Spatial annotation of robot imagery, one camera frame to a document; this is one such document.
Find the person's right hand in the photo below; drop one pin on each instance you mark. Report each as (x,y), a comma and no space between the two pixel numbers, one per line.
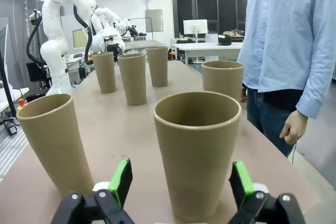
(244,94)

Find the beige framed screen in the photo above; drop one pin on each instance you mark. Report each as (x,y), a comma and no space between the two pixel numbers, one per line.
(78,37)

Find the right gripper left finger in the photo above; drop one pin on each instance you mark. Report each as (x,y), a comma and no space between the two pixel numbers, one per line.
(119,182)

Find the brown background table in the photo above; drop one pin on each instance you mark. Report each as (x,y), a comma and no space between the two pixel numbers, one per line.
(141,43)

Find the person's left hand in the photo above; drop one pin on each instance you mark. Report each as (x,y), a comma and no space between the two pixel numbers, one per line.
(294,127)

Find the slotted aluminium base plate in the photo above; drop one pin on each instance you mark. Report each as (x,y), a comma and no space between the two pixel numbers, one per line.
(13,150)

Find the tall beige paper cup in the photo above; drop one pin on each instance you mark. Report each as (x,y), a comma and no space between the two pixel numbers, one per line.
(105,74)
(132,82)
(223,79)
(157,69)
(197,155)
(52,142)

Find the white side table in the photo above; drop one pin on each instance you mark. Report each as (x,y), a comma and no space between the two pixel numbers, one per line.
(18,93)

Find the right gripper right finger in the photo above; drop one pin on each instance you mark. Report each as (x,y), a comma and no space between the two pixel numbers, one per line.
(242,182)

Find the black stand pole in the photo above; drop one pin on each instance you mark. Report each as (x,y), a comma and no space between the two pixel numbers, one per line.
(8,87)

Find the yellow emergency stop button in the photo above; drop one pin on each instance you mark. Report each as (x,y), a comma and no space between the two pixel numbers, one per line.
(21,102)

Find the person's left forearm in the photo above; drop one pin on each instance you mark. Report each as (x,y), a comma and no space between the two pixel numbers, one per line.
(320,87)

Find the person in light blue shirt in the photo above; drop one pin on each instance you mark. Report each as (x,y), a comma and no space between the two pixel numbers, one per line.
(283,24)

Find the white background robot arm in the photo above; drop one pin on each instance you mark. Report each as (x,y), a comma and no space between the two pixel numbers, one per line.
(105,14)

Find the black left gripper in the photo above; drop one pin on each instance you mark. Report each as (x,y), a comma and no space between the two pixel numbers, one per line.
(112,45)

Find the black power adapter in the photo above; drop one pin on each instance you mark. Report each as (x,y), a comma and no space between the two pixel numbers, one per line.
(11,128)

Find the white panel board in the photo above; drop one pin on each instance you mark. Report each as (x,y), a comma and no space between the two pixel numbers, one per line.
(154,20)

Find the black cap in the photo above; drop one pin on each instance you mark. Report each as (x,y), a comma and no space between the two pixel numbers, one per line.
(225,41)

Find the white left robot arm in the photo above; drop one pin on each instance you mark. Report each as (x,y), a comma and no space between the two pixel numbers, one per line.
(53,24)

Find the black box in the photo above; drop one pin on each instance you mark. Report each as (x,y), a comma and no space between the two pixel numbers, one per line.
(35,72)

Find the white computer monitor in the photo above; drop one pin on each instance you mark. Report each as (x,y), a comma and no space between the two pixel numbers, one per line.
(195,26)

